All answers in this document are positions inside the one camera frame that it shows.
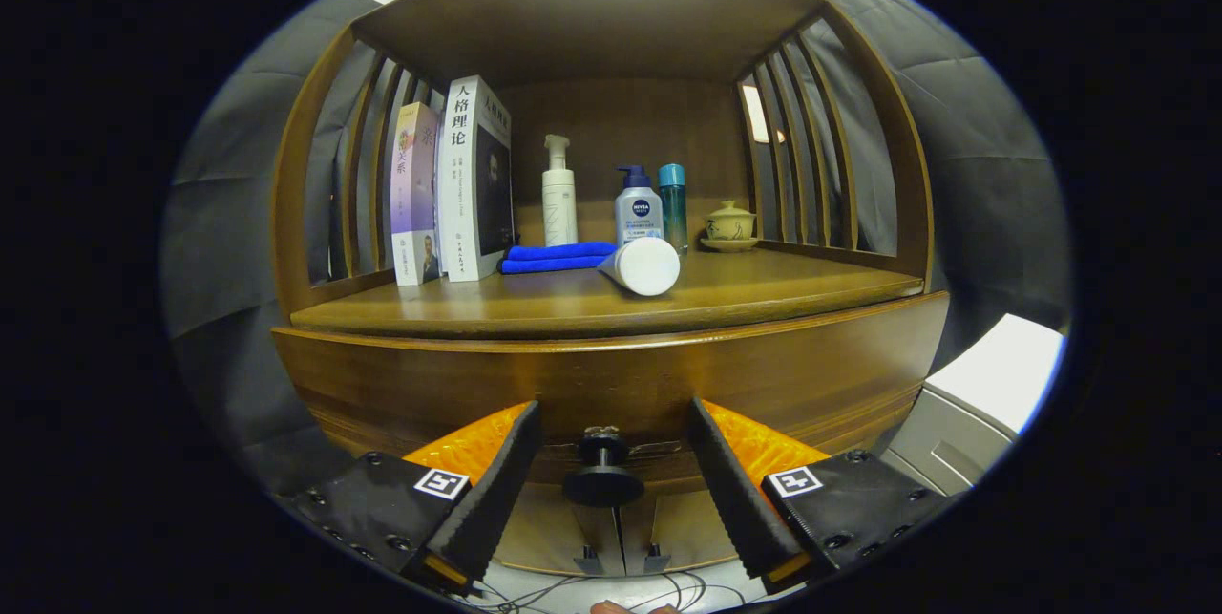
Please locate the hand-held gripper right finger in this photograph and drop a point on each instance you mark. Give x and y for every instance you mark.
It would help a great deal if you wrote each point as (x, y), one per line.
(735, 499)

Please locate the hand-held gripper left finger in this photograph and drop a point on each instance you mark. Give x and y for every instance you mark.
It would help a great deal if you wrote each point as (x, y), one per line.
(496, 490)

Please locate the black drawer knob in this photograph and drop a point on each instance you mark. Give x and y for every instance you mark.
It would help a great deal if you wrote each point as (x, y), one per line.
(603, 485)

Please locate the wooden drawer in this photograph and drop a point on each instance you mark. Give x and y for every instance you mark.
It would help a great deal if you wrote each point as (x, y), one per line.
(611, 375)

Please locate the white tube green end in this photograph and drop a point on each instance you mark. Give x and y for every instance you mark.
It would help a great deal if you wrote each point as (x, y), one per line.
(649, 266)

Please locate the wooden cabinet door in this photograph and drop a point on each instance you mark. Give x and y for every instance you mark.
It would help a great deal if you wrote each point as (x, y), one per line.
(554, 533)
(687, 523)

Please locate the wooden countertop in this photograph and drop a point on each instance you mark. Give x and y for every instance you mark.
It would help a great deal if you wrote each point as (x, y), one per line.
(745, 294)

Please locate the wooden cabinet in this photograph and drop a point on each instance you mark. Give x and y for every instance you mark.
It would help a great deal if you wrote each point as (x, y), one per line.
(592, 12)

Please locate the blue folded cloth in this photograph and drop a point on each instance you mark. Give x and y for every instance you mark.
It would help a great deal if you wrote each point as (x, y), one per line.
(554, 258)

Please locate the yellow saucer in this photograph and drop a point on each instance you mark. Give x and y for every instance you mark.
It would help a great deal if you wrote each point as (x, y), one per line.
(730, 244)

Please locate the yellow lidded teacup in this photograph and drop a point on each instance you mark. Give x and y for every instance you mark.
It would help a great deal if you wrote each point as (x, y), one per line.
(730, 224)

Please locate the white grey appliance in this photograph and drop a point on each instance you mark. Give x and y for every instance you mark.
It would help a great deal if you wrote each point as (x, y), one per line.
(983, 375)

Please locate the thick white book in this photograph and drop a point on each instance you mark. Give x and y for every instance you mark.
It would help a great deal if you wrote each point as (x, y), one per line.
(458, 203)

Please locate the teal glass bottle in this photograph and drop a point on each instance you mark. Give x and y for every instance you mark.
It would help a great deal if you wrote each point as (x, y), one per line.
(673, 203)

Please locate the white bottle blue pump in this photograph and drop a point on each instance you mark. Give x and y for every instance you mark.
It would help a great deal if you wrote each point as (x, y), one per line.
(638, 213)

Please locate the purple book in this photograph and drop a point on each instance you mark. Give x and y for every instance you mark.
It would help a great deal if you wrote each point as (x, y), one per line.
(413, 194)

